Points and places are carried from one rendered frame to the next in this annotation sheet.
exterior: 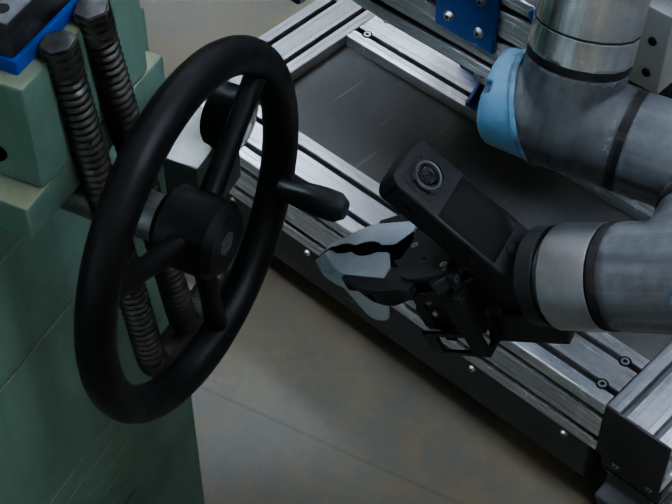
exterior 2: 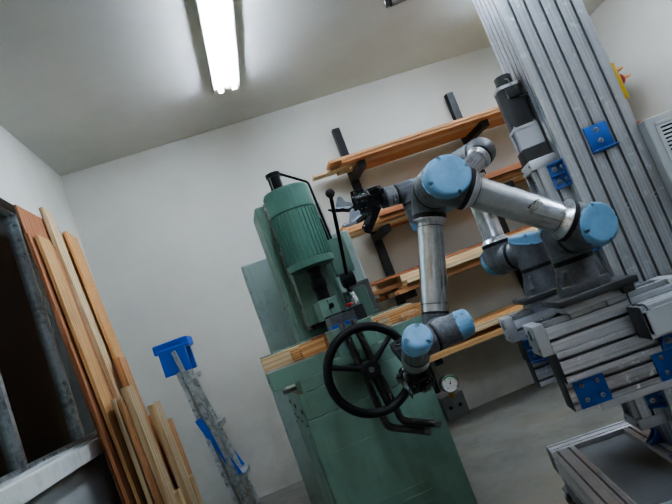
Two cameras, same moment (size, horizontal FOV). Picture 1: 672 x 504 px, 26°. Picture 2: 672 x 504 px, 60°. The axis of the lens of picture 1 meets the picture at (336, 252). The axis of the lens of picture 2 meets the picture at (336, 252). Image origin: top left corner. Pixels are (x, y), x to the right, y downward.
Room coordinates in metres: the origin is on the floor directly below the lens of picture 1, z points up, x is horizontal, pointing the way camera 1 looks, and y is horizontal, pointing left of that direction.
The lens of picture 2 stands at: (-0.38, -1.34, 0.98)
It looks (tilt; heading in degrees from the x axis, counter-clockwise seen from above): 6 degrees up; 52
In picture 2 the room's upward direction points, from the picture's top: 21 degrees counter-clockwise
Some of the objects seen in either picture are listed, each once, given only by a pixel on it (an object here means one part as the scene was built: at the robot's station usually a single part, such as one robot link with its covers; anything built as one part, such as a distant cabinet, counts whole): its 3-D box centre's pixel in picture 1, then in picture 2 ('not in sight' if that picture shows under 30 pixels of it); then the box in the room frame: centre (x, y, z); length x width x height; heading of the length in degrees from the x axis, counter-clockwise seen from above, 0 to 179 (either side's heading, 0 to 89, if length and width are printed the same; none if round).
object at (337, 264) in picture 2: not in sight; (338, 257); (1.09, 0.53, 1.22); 0.09 x 0.08 x 0.15; 64
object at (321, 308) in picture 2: not in sight; (328, 311); (0.87, 0.42, 1.03); 0.14 x 0.07 x 0.09; 64
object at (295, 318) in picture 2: not in sight; (306, 286); (0.99, 0.67, 1.16); 0.22 x 0.22 x 0.72; 64
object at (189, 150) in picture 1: (168, 153); (450, 404); (1.04, 0.16, 0.58); 0.12 x 0.08 x 0.08; 64
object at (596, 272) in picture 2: not in sight; (578, 272); (1.19, -0.38, 0.87); 0.15 x 0.15 x 0.10
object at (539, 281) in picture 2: not in sight; (540, 277); (1.53, -0.02, 0.87); 0.15 x 0.15 x 0.10
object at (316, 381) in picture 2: not in sight; (351, 365); (0.84, 0.35, 0.82); 0.40 x 0.21 x 0.04; 154
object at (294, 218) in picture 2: not in sight; (298, 229); (0.86, 0.41, 1.35); 0.18 x 0.18 x 0.31
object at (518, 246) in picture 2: not in sight; (527, 249); (1.53, -0.01, 0.98); 0.13 x 0.12 x 0.14; 86
